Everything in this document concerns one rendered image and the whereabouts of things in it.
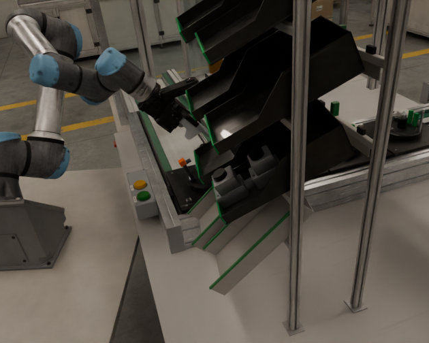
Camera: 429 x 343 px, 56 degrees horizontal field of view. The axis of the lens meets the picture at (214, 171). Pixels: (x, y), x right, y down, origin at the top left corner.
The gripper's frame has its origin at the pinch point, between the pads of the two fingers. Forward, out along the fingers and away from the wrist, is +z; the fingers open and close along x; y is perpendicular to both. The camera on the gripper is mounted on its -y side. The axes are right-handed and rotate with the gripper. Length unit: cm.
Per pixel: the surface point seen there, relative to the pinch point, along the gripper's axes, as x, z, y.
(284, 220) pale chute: 50, 1, -1
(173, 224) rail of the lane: 14.4, 6.0, 26.4
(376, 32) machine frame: -61, 69, -80
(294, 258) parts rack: 53, 8, 3
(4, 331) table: 26, -18, 70
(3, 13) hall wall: -807, -69, 170
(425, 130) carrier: 3, 68, -50
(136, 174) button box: -16.6, 1.1, 30.3
